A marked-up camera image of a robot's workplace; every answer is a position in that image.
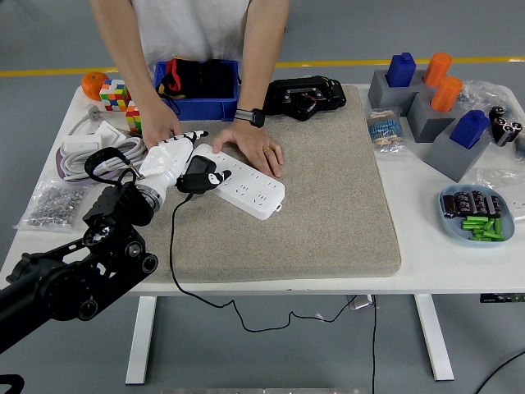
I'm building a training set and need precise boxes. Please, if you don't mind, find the white power strip cable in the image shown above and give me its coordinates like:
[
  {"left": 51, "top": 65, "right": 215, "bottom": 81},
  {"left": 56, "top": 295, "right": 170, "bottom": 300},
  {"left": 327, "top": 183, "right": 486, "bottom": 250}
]
[{"left": 59, "top": 114, "right": 148, "bottom": 181}]

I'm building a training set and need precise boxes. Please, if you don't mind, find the black machine housing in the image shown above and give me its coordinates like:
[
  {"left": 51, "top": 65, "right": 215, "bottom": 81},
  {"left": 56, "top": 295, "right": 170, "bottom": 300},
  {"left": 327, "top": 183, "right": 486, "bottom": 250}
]
[{"left": 262, "top": 75, "right": 348, "bottom": 122}]

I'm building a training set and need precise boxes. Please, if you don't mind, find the black plug adapter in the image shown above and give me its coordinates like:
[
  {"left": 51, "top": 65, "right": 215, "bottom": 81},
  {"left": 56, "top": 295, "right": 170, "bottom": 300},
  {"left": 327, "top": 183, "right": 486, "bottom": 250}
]
[{"left": 180, "top": 154, "right": 217, "bottom": 194}]

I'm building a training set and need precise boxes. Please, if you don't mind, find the black wrist watch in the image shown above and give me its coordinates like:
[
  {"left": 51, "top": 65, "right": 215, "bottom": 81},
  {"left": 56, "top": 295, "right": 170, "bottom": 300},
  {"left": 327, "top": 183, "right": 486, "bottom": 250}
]
[{"left": 235, "top": 107, "right": 266, "bottom": 127}]

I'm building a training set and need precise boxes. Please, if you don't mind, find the white table leg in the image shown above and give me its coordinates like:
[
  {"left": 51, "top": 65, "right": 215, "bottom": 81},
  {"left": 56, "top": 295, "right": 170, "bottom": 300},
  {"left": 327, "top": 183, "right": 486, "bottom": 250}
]
[
  {"left": 125, "top": 295, "right": 158, "bottom": 386},
  {"left": 413, "top": 294, "right": 455, "bottom": 382}
]

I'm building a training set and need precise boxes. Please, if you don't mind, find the clear bag of screws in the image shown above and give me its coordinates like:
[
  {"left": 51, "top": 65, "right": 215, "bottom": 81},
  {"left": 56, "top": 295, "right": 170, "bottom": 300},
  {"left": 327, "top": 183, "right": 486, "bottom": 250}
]
[{"left": 14, "top": 180, "right": 89, "bottom": 234}]

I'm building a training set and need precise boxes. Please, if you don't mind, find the person's torso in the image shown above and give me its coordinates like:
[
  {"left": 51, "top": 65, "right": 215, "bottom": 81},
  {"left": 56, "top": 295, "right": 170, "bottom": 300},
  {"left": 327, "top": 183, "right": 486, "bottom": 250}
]
[{"left": 130, "top": 0, "right": 255, "bottom": 62}]

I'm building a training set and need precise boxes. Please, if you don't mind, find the grey-brown mat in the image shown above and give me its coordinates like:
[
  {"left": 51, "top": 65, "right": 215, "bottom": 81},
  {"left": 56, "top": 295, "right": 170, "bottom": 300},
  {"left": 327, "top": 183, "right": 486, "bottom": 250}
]
[{"left": 121, "top": 84, "right": 403, "bottom": 284}]

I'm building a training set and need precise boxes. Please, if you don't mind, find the light blue tray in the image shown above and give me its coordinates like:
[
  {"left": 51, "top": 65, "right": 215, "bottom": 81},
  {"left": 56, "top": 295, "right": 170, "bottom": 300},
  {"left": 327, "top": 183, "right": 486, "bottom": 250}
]
[{"left": 437, "top": 184, "right": 516, "bottom": 247}]

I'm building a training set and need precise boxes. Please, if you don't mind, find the silver bracket under table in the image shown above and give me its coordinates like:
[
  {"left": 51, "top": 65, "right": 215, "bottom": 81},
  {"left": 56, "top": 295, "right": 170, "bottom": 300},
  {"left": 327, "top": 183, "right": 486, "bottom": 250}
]
[{"left": 346, "top": 294, "right": 375, "bottom": 311}]

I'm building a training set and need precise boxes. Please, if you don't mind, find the black floor cable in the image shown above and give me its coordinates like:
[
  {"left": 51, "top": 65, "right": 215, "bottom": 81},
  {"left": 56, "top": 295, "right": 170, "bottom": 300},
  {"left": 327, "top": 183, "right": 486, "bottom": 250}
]
[{"left": 475, "top": 350, "right": 525, "bottom": 394}]

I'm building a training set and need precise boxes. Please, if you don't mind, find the white rectangular box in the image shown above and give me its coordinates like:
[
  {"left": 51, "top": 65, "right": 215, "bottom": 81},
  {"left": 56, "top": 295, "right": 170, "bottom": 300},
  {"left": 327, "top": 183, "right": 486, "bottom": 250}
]
[{"left": 62, "top": 136, "right": 103, "bottom": 159}]

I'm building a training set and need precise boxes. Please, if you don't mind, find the clear crumpled plastic bag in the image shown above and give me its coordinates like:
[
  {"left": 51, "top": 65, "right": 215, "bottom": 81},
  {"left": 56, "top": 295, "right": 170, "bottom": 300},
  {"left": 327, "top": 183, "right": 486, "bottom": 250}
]
[{"left": 454, "top": 79, "right": 518, "bottom": 120}]

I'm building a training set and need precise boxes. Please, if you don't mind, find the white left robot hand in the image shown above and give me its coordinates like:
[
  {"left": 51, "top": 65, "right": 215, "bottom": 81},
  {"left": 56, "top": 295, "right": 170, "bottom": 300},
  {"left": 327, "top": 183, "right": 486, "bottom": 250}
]
[{"left": 137, "top": 130, "right": 233, "bottom": 196}]

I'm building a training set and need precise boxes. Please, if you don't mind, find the person's right hand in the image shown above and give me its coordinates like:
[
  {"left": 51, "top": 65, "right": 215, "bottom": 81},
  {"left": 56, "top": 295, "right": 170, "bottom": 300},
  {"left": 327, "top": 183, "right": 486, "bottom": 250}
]
[{"left": 139, "top": 104, "right": 185, "bottom": 149}]

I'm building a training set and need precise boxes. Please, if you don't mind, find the bag of resistors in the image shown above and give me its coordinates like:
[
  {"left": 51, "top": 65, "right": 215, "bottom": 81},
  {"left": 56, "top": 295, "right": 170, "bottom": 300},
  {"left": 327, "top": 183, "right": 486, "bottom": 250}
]
[{"left": 366, "top": 107, "right": 411, "bottom": 156}]

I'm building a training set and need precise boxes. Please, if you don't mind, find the person's left hand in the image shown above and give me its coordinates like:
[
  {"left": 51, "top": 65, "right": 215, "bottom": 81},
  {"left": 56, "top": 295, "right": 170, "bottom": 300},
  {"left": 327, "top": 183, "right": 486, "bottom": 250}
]
[{"left": 212, "top": 121, "right": 285, "bottom": 178}]

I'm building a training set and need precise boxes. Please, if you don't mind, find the grey block holder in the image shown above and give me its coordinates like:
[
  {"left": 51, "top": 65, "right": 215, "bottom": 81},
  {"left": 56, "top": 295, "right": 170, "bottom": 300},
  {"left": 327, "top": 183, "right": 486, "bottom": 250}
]
[
  {"left": 407, "top": 92, "right": 463, "bottom": 144},
  {"left": 367, "top": 68, "right": 430, "bottom": 117},
  {"left": 423, "top": 129, "right": 493, "bottom": 183}
]

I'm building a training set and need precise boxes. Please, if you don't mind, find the black control panel under table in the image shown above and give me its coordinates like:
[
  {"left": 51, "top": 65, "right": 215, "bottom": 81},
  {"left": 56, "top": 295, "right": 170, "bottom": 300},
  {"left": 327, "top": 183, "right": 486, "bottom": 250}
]
[{"left": 479, "top": 292, "right": 525, "bottom": 305}]

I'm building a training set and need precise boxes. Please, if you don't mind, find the black hanging cable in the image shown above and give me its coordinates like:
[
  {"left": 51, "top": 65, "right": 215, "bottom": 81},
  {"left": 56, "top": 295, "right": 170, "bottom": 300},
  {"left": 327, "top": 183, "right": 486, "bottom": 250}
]
[{"left": 371, "top": 294, "right": 378, "bottom": 394}]

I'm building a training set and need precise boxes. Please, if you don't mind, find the blue plastic block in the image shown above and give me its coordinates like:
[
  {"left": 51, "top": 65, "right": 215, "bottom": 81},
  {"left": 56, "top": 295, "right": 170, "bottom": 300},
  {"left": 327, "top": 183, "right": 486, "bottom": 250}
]
[
  {"left": 386, "top": 52, "right": 418, "bottom": 88},
  {"left": 449, "top": 109, "right": 491, "bottom": 149}
]

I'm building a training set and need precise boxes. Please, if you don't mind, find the orange plastic cylinder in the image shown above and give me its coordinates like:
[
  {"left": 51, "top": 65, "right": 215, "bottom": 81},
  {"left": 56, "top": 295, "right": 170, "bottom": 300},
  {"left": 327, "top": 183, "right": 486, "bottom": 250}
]
[
  {"left": 430, "top": 76, "right": 464, "bottom": 113},
  {"left": 422, "top": 52, "right": 454, "bottom": 88}
]

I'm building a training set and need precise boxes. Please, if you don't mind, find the blue plastic bin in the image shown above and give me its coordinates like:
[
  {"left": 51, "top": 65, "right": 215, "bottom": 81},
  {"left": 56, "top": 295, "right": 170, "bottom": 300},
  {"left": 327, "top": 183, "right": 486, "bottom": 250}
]
[{"left": 153, "top": 59, "right": 240, "bottom": 122}]

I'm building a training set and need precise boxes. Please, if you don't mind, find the orange fruit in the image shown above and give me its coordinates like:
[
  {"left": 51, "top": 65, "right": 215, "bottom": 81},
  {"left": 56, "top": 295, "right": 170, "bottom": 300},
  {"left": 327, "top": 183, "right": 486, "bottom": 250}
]
[{"left": 80, "top": 71, "right": 110, "bottom": 101}]

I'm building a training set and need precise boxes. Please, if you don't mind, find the thin black plug cord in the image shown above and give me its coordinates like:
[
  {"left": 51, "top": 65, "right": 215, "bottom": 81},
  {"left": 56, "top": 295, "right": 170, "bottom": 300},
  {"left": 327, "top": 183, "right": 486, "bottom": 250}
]
[{"left": 169, "top": 192, "right": 362, "bottom": 332}]

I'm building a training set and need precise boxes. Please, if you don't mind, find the white square flat box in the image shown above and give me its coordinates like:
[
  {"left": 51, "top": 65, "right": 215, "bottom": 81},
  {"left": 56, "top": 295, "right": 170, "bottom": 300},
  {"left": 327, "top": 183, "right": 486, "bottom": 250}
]
[{"left": 96, "top": 120, "right": 128, "bottom": 145}]

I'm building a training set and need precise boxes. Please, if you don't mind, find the white power strip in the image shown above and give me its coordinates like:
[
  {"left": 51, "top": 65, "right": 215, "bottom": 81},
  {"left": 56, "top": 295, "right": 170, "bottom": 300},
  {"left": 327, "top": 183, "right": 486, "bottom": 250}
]
[{"left": 192, "top": 143, "right": 286, "bottom": 221}]

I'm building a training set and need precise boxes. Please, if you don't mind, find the colourful puzzle cube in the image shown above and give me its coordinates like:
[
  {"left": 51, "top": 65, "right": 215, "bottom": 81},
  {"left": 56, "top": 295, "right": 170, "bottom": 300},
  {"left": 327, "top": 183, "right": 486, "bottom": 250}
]
[
  {"left": 98, "top": 77, "right": 128, "bottom": 112},
  {"left": 125, "top": 99, "right": 143, "bottom": 133}
]

